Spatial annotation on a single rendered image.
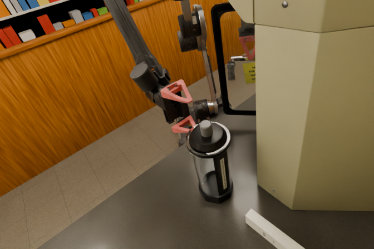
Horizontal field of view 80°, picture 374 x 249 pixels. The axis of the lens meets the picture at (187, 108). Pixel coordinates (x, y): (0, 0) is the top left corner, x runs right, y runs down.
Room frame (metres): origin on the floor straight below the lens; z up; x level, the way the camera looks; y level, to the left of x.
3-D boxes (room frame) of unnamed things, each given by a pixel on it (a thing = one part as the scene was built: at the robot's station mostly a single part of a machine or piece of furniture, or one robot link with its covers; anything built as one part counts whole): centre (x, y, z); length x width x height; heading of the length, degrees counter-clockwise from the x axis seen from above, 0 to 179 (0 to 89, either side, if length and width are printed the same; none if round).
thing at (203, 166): (0.39, -0.03, 1.06); 0.11 x 0.11 x 0.21
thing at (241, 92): (0.60, -0.27, 1.19); 0.30 x 0.01 x 0.40; 66
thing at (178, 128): (0.47, 0.01, 1.16); 0.09 x 0.07 x 0.07; 29
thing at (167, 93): (0.47, 0.01, 1.23); 0.09 x 0.07 x 0.07; 29
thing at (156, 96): (0.53, 0.05, 1.20); 0.07 x 0.07 x 0.10; 29
